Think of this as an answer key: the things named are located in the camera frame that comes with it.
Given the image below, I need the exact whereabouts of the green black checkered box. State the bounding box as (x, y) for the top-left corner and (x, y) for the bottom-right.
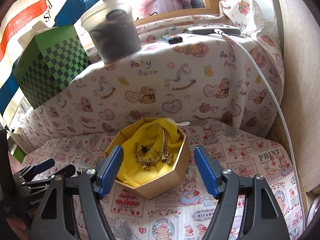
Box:
(14, 25), (91, 109)

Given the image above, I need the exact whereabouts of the yellow cloth in box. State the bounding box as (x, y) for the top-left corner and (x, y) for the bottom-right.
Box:
(117, 118), (183, 187)

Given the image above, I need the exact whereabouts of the gold bangle bracelet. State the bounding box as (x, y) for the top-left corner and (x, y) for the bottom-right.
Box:
(133, 123), (171, 165)

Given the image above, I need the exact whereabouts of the bear print headboard cover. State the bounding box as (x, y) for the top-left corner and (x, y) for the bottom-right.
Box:
(15, 0), (286, 153)

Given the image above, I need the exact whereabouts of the black lighter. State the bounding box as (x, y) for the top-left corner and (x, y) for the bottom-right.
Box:
(162, 34), (183, 44)

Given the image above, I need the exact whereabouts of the pink pillow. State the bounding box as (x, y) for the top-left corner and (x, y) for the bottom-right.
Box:
(138, 0), (190, 18)

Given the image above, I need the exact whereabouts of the clear plastic jar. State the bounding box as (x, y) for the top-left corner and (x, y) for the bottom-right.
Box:
(80, 0), (141, 63)

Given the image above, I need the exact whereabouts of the gold octagonal jewelry box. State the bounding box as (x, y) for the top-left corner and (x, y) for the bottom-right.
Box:
(105, 118), (190, 200)

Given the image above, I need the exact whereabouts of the striped red blue flag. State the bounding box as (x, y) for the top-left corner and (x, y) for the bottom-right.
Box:
(1, 0), (99, 123)

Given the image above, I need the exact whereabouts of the black gem brooch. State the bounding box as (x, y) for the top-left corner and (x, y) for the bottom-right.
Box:
(138, 145), (150, 157)

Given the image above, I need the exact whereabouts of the white charging cable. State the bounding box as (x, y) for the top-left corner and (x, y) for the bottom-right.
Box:
(214, 28), (306, 221)

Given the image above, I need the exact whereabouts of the crystal ring keychain charm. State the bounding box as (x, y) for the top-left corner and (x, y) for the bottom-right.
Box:
(161, 150), (174, 165)

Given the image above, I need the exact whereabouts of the grey phone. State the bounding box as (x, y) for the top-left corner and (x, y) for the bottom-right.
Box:
(188, 24), (241, 36)

